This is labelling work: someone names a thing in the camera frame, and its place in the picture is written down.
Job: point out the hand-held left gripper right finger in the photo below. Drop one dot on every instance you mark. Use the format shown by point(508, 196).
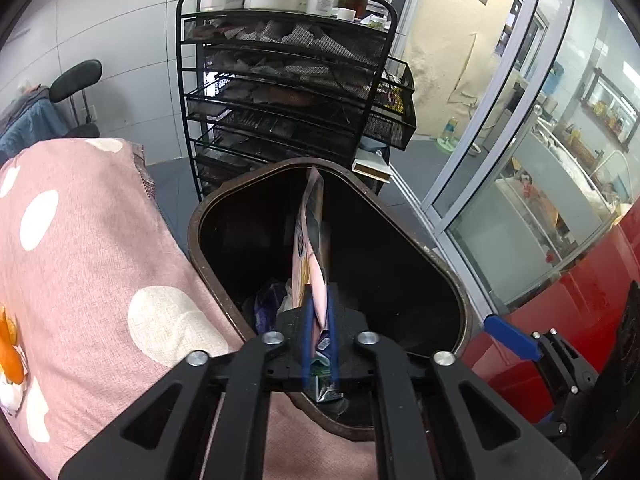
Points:
point(352, 350)

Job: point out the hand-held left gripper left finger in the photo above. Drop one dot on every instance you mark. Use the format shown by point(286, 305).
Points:
point(295, 350)

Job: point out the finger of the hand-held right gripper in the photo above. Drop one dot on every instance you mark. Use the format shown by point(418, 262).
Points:
point(510, 335)

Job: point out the purple wrapper pack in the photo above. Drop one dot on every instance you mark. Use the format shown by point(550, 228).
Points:
point(265, 305)

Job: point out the clear plastic bag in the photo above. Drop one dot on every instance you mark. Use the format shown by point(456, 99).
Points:
point(287, 295)

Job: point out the dark brown trash bin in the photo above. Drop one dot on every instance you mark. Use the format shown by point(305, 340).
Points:
point(400, 285)

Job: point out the pink snack packet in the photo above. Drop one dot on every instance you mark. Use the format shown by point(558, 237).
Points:
point(310, 240)

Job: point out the white flat box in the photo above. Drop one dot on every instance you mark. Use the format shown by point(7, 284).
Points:
point(372, 165)

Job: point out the green floor bowl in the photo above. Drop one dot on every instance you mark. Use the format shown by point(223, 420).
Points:
point(446, 146)

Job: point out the glass sliding door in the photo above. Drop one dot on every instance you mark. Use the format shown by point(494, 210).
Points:
point(525, 135)

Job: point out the small plastic bottle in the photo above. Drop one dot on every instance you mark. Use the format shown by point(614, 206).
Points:
point(451, 130)

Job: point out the pink polka dot blanket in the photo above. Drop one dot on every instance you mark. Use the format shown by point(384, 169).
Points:
point(100, 240)

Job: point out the grey covered massage bed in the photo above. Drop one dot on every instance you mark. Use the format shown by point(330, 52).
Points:
point(30, 120)

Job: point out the black round stool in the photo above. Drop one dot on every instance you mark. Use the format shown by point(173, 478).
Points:
point(75, 75)

